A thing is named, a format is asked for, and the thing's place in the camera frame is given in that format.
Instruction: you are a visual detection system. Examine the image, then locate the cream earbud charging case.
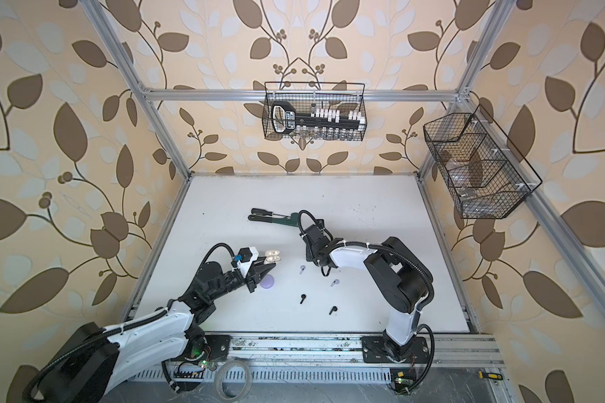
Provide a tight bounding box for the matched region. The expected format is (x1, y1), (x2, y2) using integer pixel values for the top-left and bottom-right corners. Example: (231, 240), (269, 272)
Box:
(264, 250), (281, 264)

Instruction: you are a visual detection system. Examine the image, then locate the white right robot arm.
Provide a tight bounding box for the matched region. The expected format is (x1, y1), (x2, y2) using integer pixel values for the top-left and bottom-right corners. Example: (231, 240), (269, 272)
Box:
(297, 210), (435, 363)

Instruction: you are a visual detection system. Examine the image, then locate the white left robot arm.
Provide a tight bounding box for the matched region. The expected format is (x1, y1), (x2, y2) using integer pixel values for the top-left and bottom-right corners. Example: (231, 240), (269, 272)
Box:
(22, 243), (280, 402)

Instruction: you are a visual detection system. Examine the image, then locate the purple earbud charging case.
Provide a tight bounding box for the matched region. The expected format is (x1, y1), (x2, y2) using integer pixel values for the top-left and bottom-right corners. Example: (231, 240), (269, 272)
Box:
(260, 275), (275, 290)

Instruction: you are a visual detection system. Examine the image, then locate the grey tape roll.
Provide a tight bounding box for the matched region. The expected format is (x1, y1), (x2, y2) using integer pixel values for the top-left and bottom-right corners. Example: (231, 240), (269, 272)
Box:
(213, 359), (253, 402)

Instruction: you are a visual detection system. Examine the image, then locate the small yellow black screwdriver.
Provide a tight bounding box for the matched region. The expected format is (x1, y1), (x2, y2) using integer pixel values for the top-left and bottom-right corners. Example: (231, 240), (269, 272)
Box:
(478, 371), (504, 381)

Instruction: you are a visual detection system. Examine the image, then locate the green black-handled hand tool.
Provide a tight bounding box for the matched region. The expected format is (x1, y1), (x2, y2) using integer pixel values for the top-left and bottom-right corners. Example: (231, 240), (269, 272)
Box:
(248, 213), (299, 227)

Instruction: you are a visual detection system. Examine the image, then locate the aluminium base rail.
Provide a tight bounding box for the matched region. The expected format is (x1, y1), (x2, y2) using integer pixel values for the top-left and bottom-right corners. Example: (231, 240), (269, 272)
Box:
(208, 332), (505, 369)

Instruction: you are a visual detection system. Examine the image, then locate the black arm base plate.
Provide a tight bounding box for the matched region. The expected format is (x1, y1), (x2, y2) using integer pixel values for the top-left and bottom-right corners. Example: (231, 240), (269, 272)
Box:
(183, 334), (231, 365)

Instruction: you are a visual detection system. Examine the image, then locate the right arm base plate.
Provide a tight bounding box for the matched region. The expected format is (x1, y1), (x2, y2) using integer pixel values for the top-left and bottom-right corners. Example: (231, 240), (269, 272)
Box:
(361, 336), (430, 365)

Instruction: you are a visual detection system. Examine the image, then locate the socket set rail in basket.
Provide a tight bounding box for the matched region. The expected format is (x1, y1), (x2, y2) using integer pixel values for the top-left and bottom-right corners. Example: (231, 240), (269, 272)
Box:
(266, 101), (367, 136)

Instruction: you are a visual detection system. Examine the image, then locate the black wire basket back wall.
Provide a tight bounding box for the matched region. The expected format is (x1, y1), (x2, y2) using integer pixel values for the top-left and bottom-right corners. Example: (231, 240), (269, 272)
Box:
(261, 80), (368, 142)

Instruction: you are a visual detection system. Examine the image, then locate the black wire basket wall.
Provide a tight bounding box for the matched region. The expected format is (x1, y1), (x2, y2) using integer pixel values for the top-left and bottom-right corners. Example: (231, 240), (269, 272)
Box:
(423, 105), (542, 219)
(261, 80), (368, 142)

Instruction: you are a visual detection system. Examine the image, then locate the black wire basket right wall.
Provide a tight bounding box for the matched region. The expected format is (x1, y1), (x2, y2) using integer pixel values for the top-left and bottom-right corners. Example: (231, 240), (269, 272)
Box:
(423, 105), (542, 219)

